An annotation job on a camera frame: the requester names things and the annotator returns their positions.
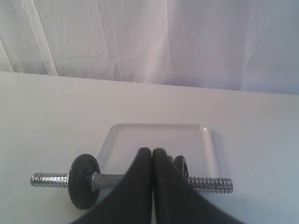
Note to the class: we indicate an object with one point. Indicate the white plastic tray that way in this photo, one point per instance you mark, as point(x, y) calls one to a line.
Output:
point(193, 141)

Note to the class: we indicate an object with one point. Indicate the black weight plate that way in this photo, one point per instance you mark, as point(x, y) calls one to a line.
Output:
point(181, 165)
point(171, 159)

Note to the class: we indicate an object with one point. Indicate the white curtain backdrop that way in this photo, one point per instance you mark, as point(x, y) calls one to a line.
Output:
point(244, 45)

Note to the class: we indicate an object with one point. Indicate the chrome dumbbell bar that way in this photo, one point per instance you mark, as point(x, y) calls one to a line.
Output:
point(104, 181)

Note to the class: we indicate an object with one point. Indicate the black plate beside nut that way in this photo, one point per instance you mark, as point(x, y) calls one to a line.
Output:
point(80, 175)

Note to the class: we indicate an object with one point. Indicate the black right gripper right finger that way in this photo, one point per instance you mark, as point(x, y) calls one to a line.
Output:
point(176, 202)

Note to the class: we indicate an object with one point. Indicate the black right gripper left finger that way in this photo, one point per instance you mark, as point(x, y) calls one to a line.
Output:
point(130, 202)

